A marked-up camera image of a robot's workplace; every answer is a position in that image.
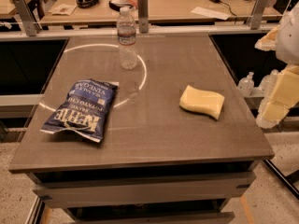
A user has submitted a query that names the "small clear bottle left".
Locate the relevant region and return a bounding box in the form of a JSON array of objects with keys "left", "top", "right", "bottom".
[{"left": 237, "top": 72, "right": 254, "bottom": 97}]

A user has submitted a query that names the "grey metal bracket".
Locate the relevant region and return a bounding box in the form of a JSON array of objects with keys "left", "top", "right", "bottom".
[
  {"left": 137, "top": 0, "right": 149, "bottom": 33},
  {"left": 12, "top": 0, "right": 40, "bottom": 36},
  {"left": 246, "top": 0, "right": 268, "bottom": 30}
]

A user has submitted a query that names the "small clear bottle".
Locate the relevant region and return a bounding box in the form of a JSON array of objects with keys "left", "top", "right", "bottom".
[
  {"left": 237, "top": 72, "right": 254, "bottom": 97},
  {"left": 258, "top": 69, "right": 278, "bottom": 96}
]

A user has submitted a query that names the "blue kettle chip bag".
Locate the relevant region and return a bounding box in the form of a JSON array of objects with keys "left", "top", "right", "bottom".
[{"left": 41, "top": 79, "right": 118, "bottom": 143}]

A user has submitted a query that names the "small clear bottle right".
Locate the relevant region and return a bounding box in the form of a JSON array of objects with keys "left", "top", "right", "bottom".
[{"left": 258, "top": 69, "right": 278, "bottom": 96}]

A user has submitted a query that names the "grey drawer cabinet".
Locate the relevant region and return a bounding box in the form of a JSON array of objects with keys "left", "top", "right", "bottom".
[{"left": 26, "top": 161, "right": 261, "bottom": 224}]

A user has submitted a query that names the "grey metal bracket left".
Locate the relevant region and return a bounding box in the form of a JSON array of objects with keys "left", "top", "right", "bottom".
[{"left": 12, "top": 0, "right": 40, "bottom": 36}]

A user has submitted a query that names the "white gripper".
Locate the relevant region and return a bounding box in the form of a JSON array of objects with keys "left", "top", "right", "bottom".
[{"left": 254, "top": 11, "right": 299, "bottom": 129}]

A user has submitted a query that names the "grey metal bracket middle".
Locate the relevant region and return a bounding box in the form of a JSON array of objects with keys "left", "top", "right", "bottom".
[{"left": 137, "top": 0, "right": 149, "bottom": 33}]

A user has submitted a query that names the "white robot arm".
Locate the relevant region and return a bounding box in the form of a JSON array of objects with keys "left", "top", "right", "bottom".
[{"left": 255, "top": 5, "right": 299, "bottom": 129}]

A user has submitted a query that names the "yellow sponge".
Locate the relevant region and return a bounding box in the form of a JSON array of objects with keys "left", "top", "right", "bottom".
[{"left": 179, "top": 85, "right": 225, "bottom": 119}]

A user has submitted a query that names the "paper card on desk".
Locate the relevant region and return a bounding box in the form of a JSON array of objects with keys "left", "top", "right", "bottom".
[{"left": 50, "top": 4, "right": 77, "bottom": 16}]

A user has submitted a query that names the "clear plastic water bottle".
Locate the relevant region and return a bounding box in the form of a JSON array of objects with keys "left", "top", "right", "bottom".
[{"left": 117, "top": 7, "right": 137, "bottom": 69}]

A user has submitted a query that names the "white paper sheet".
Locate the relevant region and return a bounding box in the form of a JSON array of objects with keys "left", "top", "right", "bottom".
[{"left": 192, "top": 7, "right": 230, "bottom": 21}]

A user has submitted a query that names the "grey metal bracket right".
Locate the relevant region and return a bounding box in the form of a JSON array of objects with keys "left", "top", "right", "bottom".
[{"left": 246, "top": 0, "right": 268, "bottom": 30}]

